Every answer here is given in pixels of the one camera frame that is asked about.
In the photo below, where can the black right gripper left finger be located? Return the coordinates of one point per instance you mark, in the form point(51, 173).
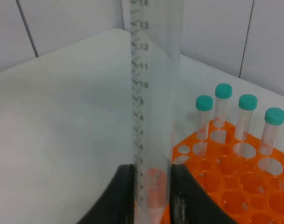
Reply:
point(116, 204)

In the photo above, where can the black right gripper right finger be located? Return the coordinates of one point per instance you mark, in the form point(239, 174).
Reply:
point(189, 204)

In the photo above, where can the teal capped handled tube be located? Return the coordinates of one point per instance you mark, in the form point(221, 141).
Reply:
point(155, 35)

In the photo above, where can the orange test tube rack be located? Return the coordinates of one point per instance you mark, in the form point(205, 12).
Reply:
point(235, 183)

